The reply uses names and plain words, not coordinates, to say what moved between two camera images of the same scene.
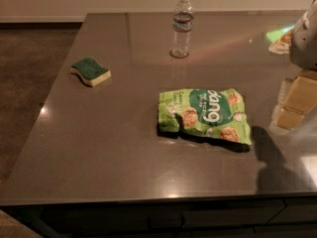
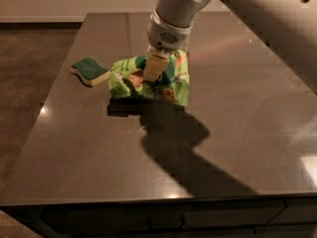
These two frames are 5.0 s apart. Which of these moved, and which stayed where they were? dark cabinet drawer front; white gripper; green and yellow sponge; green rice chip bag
Moved: white gripper; green rice chip bag
Stayed: green and yellow sponge; dark cabinet drawer front
